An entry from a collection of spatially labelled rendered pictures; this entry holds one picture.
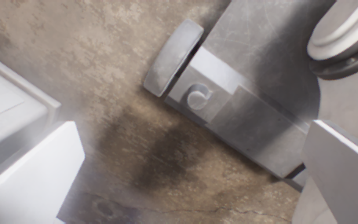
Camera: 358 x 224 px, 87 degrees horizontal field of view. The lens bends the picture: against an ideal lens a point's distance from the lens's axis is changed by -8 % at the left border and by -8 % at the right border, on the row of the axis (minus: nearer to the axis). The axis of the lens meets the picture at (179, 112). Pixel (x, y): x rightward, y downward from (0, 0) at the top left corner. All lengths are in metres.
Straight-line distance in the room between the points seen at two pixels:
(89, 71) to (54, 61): 0.14
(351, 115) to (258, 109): 0.22
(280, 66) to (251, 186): 0.52
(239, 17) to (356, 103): 0.25
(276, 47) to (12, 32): 0.85
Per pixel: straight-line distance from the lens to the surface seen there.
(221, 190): 0.86
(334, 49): 0.32
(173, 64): 0.42
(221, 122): 0.46
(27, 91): 0.92
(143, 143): 0.78
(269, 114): 0.47
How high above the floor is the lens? 0.60
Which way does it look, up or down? 63 degrees down
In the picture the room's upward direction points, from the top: 156 degrees counter-clockwise
